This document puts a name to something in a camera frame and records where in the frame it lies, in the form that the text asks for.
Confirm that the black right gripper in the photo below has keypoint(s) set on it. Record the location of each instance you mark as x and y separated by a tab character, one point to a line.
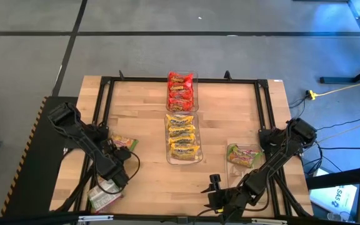
227	201

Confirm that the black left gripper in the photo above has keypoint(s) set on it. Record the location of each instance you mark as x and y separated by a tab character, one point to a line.
122	154

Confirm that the green lime chili shrimp pack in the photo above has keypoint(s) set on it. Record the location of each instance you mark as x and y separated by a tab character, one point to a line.
244	156
124	141
102	195

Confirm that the yellow Maruchan creamy chicken pack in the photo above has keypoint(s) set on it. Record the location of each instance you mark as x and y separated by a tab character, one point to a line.
181	129
183	139
180	120
184	152

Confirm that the red Maruchan ramen pack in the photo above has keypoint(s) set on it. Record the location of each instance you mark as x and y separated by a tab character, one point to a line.
180	78
181	95
180	88
180	105

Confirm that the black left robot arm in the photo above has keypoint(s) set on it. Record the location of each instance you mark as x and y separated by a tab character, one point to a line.
83	140

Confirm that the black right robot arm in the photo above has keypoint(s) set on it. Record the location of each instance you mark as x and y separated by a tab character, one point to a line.
273	162

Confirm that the clear plastic storage bin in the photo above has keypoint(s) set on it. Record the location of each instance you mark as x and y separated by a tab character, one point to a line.
239	178
196	90
180	162

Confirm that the black hazard-striped floor mat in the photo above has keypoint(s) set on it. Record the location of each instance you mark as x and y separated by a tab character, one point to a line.
33	175

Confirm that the white printed cardboard box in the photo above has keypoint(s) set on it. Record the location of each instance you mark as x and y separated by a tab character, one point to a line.
333	197

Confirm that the silver mounting bracket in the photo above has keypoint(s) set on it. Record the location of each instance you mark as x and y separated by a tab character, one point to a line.
95	218
269	222

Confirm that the black metal table frame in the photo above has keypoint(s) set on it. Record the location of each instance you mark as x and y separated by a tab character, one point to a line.
142	79

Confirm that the black desk leg frame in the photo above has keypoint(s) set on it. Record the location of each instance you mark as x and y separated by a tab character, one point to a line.
339	80

